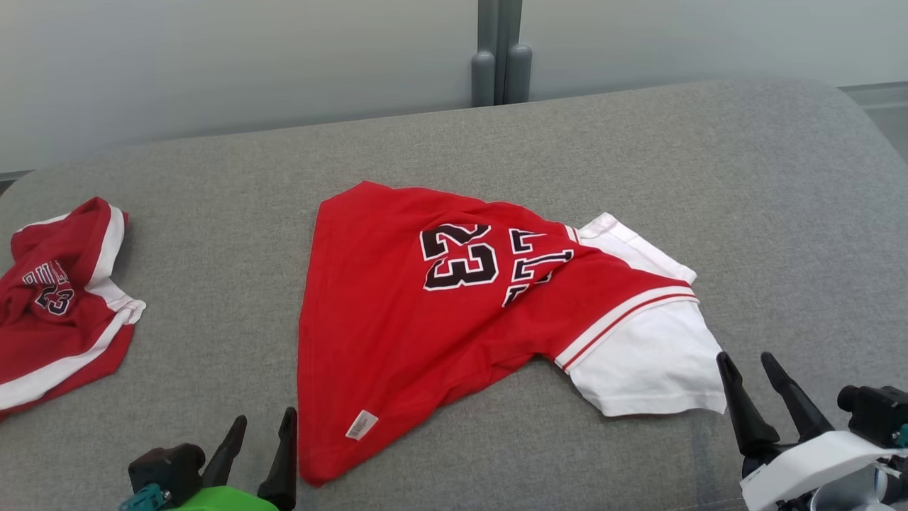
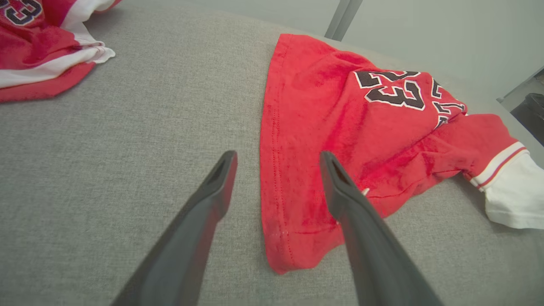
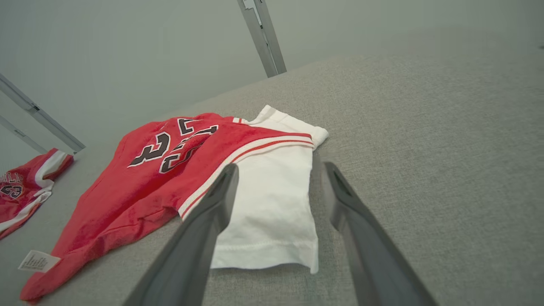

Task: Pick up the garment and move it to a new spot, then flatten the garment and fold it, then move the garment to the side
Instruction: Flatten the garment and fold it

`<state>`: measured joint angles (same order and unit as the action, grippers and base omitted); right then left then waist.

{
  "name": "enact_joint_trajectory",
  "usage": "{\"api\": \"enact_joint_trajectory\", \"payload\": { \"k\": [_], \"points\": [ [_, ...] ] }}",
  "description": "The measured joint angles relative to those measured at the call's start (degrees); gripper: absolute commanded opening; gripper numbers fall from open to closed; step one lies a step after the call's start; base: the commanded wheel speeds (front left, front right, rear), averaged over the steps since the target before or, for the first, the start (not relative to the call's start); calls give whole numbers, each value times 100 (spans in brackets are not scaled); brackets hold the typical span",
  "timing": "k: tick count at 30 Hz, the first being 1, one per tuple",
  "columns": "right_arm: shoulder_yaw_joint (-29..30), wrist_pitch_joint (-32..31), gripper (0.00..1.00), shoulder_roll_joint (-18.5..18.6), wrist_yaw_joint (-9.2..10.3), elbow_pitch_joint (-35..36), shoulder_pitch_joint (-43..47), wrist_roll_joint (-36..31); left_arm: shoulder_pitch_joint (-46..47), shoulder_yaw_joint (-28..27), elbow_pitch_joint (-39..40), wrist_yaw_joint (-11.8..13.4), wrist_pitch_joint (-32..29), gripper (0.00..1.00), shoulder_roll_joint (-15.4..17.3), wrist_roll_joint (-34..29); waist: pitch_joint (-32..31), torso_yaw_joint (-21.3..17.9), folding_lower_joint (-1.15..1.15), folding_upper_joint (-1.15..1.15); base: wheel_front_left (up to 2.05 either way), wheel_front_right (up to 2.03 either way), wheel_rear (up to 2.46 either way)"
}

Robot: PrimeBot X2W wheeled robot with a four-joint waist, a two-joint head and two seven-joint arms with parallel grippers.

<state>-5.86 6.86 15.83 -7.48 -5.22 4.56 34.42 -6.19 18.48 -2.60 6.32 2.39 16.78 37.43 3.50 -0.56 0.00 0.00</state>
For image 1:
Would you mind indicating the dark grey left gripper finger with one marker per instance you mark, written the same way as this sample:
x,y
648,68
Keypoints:
x,y
225,458
284,468

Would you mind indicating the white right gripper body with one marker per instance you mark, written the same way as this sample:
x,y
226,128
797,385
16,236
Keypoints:
x,y
809,461

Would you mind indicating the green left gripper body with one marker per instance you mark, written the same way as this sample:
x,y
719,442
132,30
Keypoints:
x,y
227,500

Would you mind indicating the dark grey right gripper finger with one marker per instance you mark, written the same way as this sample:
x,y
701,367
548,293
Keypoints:
x,y
748,426
805,411

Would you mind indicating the red white basketball jersey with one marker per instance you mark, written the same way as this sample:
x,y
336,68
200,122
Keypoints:
x,y
383,319

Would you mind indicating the red white basketball shorts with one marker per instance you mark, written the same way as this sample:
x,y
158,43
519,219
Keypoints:
x,y
64,333

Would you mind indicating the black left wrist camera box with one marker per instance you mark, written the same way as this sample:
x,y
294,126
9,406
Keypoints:
x,y
167,468

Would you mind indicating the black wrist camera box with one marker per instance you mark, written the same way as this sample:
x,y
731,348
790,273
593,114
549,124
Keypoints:
x,y
167,468
876,415

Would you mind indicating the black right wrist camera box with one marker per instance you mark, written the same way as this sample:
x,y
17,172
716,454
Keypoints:
x,y
876,415

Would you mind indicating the teal left camera connector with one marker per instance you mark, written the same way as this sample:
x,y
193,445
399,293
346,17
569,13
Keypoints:
x,y
145,498

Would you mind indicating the teal camera connector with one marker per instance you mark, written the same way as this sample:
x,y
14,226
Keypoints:
x,y
145,498
903,434

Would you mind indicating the teal right camera connector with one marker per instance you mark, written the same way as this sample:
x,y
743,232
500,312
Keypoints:
x,y
903,434

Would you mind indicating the grey metal frame post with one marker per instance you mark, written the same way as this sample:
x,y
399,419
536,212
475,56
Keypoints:
x,y
501,64

